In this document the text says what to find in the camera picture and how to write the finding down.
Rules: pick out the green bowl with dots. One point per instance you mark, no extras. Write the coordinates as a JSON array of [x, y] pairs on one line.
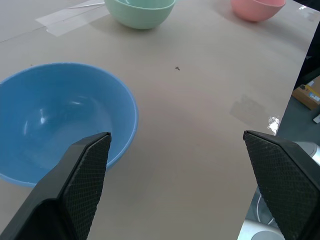
[[140, 12]]

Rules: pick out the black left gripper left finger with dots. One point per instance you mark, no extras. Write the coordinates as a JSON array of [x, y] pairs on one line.
[[75, 190]]

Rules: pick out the cardboard box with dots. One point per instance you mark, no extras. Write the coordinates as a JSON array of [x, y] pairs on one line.
[[308, 96]]

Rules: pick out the small dark screw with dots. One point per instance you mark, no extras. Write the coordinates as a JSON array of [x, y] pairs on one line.
[[177, 67]]

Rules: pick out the blue bowl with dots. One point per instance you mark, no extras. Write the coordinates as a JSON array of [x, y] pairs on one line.
[[50, 112]]

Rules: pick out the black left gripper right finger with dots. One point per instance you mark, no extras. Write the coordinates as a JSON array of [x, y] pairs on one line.
[[282, 180]]

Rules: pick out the red bowl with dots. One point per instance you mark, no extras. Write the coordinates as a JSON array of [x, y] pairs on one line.
[[257, 8]]

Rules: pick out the clear tape strip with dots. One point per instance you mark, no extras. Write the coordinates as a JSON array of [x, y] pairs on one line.
[[65, 21]]

